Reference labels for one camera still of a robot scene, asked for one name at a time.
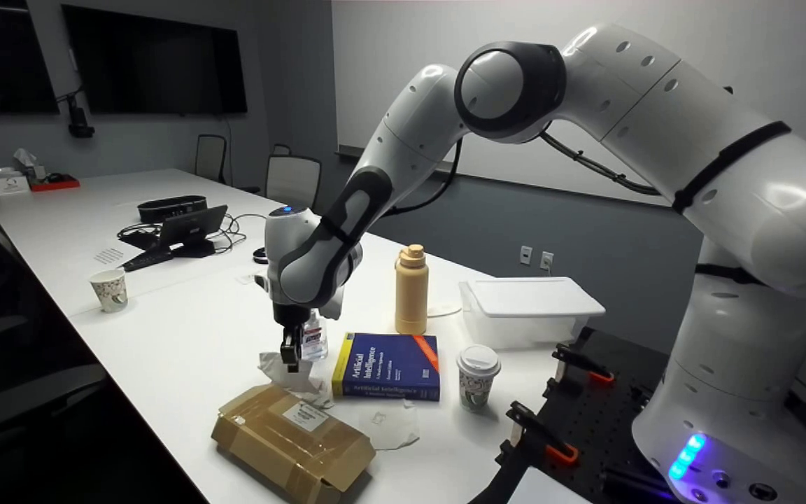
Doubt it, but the brown cardboard box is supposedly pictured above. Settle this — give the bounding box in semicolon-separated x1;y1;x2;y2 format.
212;383;375;504

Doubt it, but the grey mesh office chair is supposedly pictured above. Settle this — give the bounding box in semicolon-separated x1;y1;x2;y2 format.
267;155;321;208

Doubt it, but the white tissue box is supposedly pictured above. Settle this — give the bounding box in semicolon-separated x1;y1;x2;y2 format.
0;167;30;197

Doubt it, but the white lidded paper cup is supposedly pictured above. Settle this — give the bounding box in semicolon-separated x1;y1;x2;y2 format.
456;344;502;408

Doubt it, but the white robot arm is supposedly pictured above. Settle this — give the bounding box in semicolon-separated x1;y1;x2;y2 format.
267;22;806;504

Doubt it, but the white plastic container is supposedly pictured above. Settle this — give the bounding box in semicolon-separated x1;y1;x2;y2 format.
460;276;605;351

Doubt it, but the right wall monitor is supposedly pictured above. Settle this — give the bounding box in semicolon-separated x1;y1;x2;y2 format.
62;5;247;115

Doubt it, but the red tray with items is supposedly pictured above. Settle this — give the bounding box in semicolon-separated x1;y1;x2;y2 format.
30;173;82;192

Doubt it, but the wall whiteboard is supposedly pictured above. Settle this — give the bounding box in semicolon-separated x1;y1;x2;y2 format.
333;0;806;209

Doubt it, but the black speaker bar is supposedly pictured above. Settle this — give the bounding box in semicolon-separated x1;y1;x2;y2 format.
138;197;208;223

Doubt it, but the orange handled clamp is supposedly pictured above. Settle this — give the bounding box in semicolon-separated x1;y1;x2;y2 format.
552;344;615;386
506;401;580;468

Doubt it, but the small paper cup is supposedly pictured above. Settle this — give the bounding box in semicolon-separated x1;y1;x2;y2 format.
90;268;130;314

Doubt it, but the blue book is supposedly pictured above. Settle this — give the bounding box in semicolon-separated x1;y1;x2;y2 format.
331;334;439;402

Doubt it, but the tan squeeze bottle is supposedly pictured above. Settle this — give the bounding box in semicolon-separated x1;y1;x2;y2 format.
396;244;429;334

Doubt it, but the clear sanitizer bottle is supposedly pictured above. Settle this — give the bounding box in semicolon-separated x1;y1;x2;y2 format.
303;314;327;362

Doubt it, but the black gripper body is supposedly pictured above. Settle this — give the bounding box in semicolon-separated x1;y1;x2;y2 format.
275;304;310;352

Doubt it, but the black webcam under monitors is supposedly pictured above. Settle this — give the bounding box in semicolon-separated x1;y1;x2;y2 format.
64;96;96;141

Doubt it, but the black conference tablet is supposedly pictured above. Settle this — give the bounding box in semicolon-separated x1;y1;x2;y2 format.
123;204;228;271

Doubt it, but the clear plastic wrapper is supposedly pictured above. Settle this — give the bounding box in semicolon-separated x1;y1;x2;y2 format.
365;412;419;451

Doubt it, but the dark office chair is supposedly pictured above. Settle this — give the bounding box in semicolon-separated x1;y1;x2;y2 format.
0;227;106;435

